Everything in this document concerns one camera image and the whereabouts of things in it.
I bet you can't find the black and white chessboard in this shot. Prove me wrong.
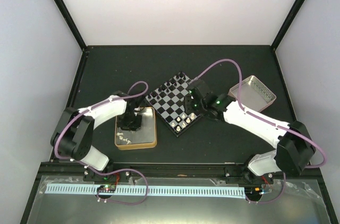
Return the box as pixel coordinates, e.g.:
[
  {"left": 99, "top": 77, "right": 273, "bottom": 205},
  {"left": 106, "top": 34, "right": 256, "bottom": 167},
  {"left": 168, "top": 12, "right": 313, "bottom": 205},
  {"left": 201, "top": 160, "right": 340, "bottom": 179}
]
[{"left": 144, "top": 72, "right": 201, "bottom": 137}]

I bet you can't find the black corner frame post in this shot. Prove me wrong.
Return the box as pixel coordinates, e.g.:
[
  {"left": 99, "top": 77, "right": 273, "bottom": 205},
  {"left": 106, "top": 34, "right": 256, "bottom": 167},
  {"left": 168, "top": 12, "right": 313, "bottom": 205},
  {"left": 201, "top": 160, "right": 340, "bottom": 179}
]
[
  {"left": 53, "top": 0, "right": 87, "bottom": 51},
  {"left": 270, "top": 0, "right": 305, "bottom": 51}
]

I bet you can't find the white slotted cable duct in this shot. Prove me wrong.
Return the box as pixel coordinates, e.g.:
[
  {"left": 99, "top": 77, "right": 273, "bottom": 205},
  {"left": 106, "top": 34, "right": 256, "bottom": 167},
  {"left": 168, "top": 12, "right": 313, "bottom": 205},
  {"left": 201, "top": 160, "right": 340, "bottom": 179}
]
[{"left": 45, "top": 184, "right": 245, "bottom": 199}]

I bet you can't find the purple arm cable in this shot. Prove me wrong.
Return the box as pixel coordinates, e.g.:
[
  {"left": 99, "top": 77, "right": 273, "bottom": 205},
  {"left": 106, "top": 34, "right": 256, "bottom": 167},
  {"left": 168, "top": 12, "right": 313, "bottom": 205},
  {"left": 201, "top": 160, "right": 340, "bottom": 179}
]
[
  {"left": 53, "top": 81, "right": 149, "bottom": 161},
  {"left": 195, "top": 58, "right": 327, "bottom": 169}
]

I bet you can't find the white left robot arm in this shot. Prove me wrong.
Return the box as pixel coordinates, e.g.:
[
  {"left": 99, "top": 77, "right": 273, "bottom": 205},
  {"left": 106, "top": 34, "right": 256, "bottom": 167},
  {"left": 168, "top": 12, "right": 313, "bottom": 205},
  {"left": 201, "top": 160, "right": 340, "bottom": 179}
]
[{"left": 50, "top": 91, "right": 145, "bottom": 181}]

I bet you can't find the black corner frame post right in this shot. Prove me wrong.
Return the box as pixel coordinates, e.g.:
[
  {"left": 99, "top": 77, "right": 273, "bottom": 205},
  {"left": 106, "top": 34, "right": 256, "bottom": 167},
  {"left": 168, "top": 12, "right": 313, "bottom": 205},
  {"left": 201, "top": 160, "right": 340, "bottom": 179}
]
[{"left": 270, "top": 0, "right": 305, "bottom": 51}]

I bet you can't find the black corner frame post left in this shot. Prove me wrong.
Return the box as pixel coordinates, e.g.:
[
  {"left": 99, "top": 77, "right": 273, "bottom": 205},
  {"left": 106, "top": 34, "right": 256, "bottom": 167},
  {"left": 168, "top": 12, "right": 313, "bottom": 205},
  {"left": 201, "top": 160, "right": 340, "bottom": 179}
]
[{"left": 53, "top": 0, "right": 87, "bottom": 51}]

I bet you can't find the black aluminium rail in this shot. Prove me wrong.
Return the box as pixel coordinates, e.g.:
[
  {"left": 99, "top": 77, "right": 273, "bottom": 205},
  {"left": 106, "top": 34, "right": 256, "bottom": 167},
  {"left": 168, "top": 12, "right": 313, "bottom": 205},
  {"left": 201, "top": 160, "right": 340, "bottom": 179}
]
[{"left": 82, "top": 162, "right": 322, "bottom": 182}]

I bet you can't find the tan sweet bear tin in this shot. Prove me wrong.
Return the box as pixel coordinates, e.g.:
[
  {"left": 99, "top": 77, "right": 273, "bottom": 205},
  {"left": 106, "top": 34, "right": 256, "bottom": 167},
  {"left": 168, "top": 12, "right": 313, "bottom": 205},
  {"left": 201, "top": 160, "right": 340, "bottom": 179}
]
[{"left": 114, "top": 107, "right": 157, "bottom": 150}]

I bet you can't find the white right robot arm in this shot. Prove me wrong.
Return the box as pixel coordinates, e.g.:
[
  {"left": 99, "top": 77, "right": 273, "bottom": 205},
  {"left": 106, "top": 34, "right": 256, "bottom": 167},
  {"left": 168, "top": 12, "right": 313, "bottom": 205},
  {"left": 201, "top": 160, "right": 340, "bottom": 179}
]
[{"left": 184, "top": 93, "right": 316, "bottom": 183}]

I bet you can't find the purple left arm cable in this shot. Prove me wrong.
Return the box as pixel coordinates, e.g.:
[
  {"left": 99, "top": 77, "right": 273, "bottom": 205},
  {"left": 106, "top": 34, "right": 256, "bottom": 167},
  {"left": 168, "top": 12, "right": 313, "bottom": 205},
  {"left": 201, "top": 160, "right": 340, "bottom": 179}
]
[{"left": 53, "top": 81, "right": 149, "bottom": 161}]

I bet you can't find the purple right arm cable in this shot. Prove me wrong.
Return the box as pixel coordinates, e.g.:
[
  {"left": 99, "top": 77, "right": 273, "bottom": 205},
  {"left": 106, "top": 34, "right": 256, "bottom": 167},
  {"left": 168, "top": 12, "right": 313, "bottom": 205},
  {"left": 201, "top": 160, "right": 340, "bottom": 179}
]
[{"left": 195, "top": 58, "right": 327, "bottom": 169}]

